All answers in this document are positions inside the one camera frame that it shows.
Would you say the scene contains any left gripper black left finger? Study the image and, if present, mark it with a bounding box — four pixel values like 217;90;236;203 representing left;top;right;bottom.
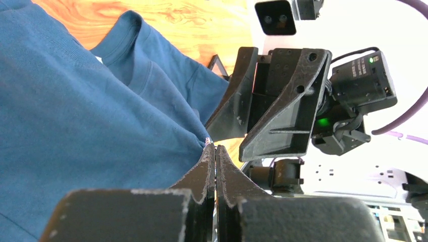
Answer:
40;144;216;241

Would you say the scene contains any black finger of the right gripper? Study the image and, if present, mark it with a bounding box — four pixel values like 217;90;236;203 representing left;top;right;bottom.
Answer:
205;47;258;142

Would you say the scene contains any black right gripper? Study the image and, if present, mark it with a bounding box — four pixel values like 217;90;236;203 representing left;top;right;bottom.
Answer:
239;47;398;162

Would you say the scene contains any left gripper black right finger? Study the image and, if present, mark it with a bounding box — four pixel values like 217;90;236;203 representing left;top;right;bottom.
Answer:
216;145;384;241

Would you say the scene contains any black square frame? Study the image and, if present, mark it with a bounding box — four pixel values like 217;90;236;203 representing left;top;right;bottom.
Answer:
207;54;230;81

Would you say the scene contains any blue shirt garment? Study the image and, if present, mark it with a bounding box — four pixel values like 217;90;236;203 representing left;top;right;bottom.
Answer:
1;1;229;241

